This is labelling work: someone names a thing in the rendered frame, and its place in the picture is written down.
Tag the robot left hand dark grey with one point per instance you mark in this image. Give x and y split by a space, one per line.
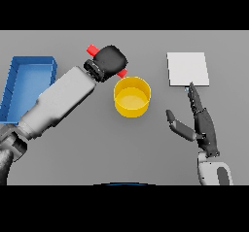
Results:
109 60

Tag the robot right hand dark grey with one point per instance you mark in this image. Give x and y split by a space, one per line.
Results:
204 125

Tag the red beaker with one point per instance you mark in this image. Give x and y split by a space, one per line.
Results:
92 50

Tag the robot left arm light grey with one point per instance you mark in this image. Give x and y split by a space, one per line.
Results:
58 100

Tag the robot right arm light grey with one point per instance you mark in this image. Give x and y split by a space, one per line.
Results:
212 172

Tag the yellow bowl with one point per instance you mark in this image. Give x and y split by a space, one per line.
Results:
132 97

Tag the pale square scale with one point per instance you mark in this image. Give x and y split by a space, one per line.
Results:
188 69

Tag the blue tray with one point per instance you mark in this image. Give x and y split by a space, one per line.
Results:
27 85

